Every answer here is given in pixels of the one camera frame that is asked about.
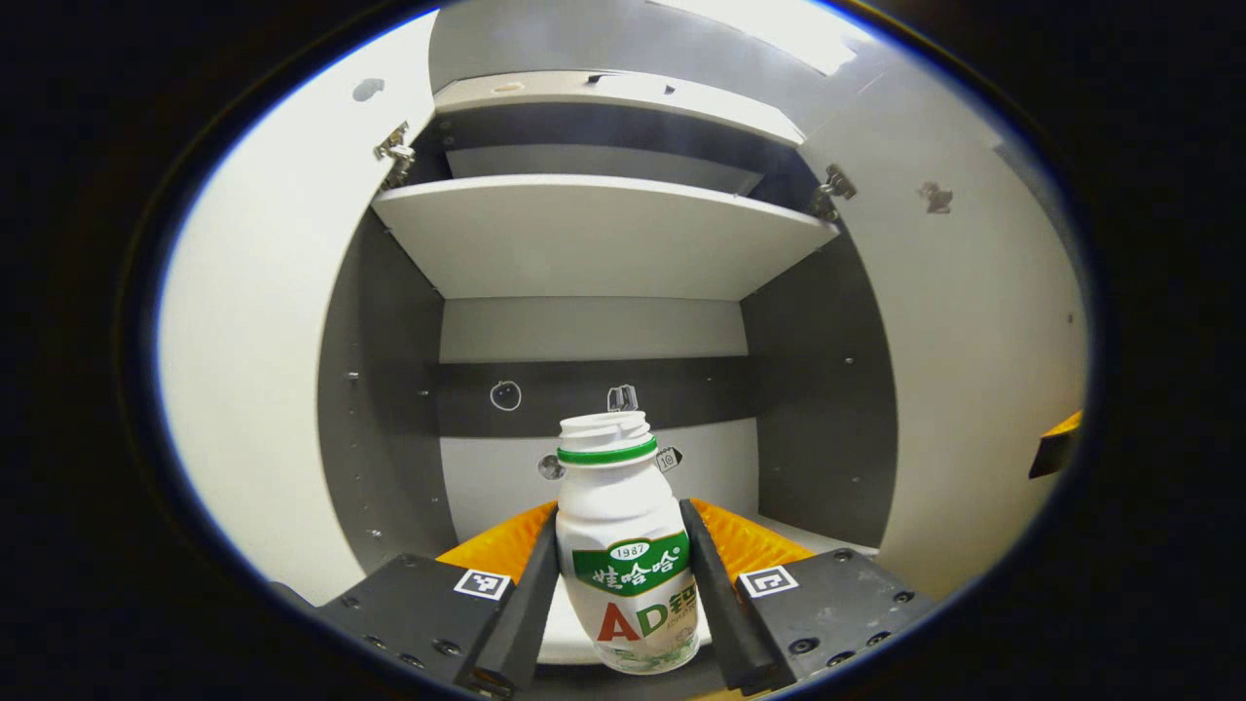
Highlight beige cabinet drawer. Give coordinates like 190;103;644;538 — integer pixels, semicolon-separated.
433;70;807;147

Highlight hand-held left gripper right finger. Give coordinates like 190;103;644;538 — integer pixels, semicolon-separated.
678;498;940;697

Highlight white cabinet shelf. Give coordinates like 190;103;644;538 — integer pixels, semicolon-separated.
370;173;840;301

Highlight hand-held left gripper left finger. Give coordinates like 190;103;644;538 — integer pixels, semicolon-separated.
316;499;562;698

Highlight grey cabinet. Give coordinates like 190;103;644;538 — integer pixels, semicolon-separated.
316;68;901;701

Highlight light grey cabinet door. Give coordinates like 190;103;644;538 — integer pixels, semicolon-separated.
798;58;1089;600
156;10;439;609

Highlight white bottle with green label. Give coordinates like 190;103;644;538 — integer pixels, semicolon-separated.
555;411;702;675

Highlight metal door hinge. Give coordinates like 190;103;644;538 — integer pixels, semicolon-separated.
375;122;418;186
813;164;858;220

